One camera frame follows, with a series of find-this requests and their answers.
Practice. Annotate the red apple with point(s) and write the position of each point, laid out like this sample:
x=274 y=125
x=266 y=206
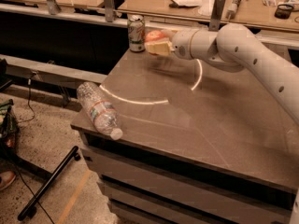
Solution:
x=155 y=35

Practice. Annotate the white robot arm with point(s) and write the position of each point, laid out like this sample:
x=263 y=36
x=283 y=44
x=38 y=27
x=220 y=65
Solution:
x=233 y=47

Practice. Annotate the grey cabinet drawers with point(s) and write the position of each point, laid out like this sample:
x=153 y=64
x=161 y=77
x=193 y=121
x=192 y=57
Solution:
x=158 y=179

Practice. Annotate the metal bracket post right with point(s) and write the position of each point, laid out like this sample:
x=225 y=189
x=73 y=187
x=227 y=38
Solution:
x=216 y=15

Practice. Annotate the dark bag with items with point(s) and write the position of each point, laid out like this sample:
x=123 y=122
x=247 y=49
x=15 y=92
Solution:
x=8 y=131

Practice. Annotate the metal bracket post left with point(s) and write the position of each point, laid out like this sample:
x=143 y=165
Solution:
x=53 y=7

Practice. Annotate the black metal bar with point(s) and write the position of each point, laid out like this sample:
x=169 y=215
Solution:
x=30 y=209

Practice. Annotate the white paper sheets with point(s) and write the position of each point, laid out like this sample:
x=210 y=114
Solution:
x=204 y=6

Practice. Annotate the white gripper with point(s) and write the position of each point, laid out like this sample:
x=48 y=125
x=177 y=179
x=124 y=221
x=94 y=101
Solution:
x=180 y=44

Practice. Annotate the green 7up can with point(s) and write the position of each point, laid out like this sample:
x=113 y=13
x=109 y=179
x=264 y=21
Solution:
x=136 y=33

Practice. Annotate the black round container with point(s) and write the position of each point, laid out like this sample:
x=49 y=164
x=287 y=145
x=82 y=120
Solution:
x=284 y=11

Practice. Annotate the clear plastic water bottle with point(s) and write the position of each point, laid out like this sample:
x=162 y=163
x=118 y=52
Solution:
x=99 y=110

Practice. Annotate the metal bracket post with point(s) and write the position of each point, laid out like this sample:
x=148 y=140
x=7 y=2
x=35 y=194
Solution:
x=109 y=10
x=216 y=15
x=53 y=7

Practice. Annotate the metal bracket post middle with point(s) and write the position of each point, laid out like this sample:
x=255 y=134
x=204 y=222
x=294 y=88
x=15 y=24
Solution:
x=109 y=10

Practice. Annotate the white tube tool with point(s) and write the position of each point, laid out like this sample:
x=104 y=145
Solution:
x=232 y=9

